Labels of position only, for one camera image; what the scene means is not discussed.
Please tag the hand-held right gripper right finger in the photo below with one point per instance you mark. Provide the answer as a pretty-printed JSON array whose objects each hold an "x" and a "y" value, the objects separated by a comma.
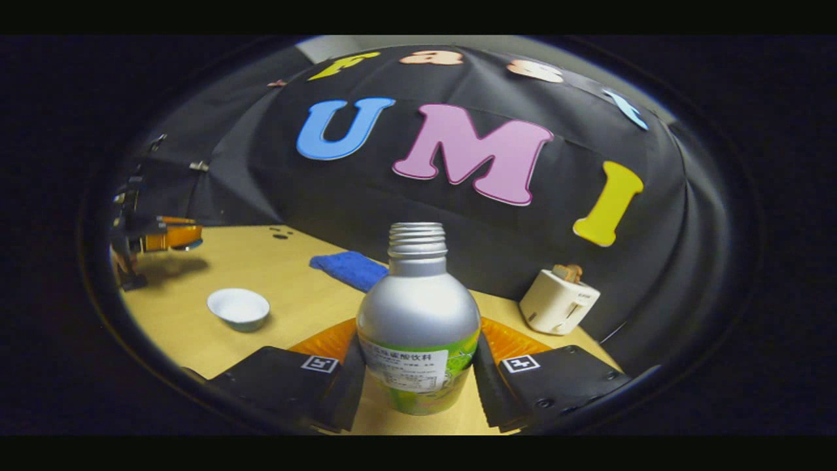
[{"x": 494, "y": 396}]

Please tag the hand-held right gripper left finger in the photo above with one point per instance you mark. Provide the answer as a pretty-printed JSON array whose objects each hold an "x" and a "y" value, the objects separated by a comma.
[{"x": 340, "y": 399}]

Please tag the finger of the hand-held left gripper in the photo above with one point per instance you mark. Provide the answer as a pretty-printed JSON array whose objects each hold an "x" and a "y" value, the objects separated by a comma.
[
  {"x": 176, "y": 235},
  {"x": 175, "y": 220}
]

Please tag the teal white teacup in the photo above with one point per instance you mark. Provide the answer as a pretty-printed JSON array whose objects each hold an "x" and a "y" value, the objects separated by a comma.
[{"x": 239, "y": 307}]

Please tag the silver green water bottle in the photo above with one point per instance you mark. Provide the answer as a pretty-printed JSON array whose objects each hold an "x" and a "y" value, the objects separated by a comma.
[{"x": 418, "y": 314}]

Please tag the silver clip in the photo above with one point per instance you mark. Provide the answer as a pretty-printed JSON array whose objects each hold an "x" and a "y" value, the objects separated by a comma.
[{"x": 199, "y": 165}]

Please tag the white toaster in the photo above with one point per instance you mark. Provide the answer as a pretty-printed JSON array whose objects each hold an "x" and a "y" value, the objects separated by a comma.
[{"x": 556, "y": 304}]

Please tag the blue cloth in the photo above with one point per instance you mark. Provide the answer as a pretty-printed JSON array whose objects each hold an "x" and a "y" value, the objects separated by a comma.
[{"x": 350, "y": 269}]

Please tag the bread slice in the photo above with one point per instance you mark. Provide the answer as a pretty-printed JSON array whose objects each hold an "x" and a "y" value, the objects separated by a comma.
[{"x": 567, "y": 273}]

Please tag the black backdrop cloth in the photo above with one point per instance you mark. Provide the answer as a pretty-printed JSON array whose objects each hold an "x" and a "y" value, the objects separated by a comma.
[{"x": 366, "y": 196}]

